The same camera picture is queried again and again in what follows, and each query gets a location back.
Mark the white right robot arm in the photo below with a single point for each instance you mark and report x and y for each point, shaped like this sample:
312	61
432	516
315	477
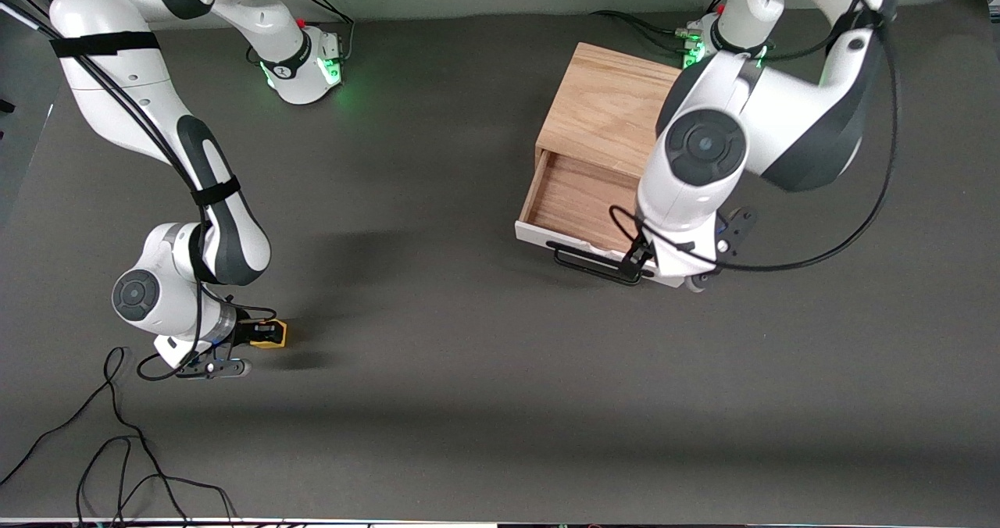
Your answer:
226	239

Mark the wooden drawer with white face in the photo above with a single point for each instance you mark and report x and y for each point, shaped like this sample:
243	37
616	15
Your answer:
578	200

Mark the yellow cube block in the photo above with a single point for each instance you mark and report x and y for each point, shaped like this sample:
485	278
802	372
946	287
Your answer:
282	345

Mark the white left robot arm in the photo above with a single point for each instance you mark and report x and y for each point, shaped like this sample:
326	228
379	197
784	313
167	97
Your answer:
703	192

